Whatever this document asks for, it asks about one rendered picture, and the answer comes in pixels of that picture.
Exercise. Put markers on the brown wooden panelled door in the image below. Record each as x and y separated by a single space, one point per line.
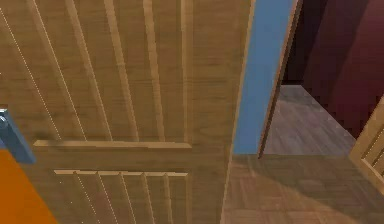
140 83

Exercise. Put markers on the light wooden panelled door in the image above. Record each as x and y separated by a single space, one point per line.
372 146

